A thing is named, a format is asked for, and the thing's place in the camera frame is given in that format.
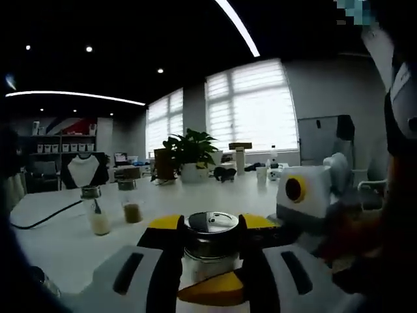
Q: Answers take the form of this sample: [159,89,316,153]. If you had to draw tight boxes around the grey partition panel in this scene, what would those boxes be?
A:
[298,114,355,166]

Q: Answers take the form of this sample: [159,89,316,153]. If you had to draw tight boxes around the brown paper bag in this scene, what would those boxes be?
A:
[153,148,179,180]

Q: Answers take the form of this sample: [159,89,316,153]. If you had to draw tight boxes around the black and white shirt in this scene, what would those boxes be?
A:
[61,153,110,190]

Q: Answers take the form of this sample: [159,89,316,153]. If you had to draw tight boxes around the green potted plant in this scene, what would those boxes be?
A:
[150,128,220,183]

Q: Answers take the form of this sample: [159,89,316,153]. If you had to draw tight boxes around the curved ceiling light strip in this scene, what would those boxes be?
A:
[5,91,146,107]

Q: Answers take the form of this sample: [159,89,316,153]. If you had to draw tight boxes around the tall seasoning bottle brown contents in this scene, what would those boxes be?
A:
[117,178,145,224]

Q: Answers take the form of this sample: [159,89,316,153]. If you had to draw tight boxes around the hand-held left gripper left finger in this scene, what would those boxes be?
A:
[61,213,185,313]

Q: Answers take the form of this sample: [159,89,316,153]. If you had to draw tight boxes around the black headphones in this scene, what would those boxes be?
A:
[213,166,237,183]

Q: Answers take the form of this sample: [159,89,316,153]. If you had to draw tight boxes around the grey office chair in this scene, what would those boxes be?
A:
[32,160,59,193]

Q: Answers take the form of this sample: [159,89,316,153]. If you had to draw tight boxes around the tall seasoning bottle white contents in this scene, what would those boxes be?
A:
[80,185,112,236]

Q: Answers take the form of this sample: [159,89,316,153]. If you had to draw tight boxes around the storage shelf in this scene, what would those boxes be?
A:
[31,119,98,154]

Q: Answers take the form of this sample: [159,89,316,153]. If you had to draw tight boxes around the wide window white blinds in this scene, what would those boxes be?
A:
[204,57,300,153]

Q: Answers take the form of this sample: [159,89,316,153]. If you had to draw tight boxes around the narrow window white blinds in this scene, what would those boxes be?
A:
[145,88,184,160]

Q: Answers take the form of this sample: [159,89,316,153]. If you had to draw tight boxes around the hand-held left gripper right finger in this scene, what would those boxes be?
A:
[239,213,366,313]

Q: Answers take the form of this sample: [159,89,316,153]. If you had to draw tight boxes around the person's right hand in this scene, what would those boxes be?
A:
[317,195,392,271]

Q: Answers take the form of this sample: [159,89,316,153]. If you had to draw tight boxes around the black power cable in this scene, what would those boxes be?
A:
[9,198,84,229]

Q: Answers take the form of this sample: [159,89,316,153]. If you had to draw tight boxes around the person's own torso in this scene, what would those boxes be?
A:
[360,24,417,313]

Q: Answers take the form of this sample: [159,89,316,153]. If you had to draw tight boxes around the row of white storage boxes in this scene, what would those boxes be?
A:
[31,120,98,153]

